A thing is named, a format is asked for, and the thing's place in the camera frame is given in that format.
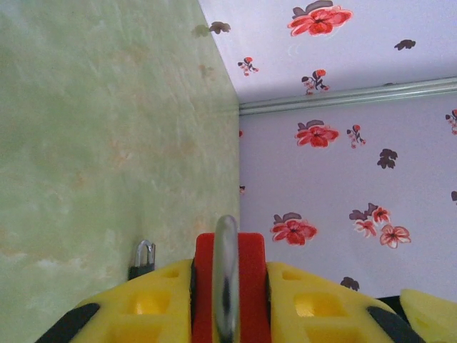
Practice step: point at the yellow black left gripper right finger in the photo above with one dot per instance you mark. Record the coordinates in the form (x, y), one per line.
(321, 321)

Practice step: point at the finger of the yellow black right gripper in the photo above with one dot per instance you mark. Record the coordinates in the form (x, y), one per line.
(435, 321)

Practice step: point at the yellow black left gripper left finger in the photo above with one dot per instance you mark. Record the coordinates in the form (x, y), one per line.
(143, 321)

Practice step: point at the red padlock with silver shackle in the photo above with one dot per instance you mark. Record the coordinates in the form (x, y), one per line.
(250, 286)

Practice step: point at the small black padlock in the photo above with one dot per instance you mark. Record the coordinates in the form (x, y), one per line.
(139, 271)

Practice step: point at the aluminium frame post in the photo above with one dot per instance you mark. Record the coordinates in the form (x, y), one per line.
(339, 96)

